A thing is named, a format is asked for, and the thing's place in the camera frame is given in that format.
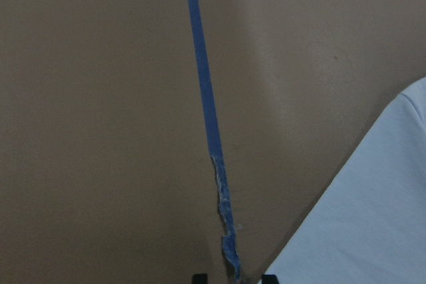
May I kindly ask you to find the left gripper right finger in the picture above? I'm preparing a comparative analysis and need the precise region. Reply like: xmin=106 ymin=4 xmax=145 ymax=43
xmin=261 ymin=274 xmax=276 ymax=284

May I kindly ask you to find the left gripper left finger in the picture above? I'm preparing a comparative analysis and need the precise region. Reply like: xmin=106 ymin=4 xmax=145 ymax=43
xmin=192 ymin=273 xmax=208 ymax=284

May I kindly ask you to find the light blue t-shirt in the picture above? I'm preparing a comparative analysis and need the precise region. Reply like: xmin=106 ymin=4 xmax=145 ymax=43
xmin=268 ymin=79 xmax=425 ymax=283

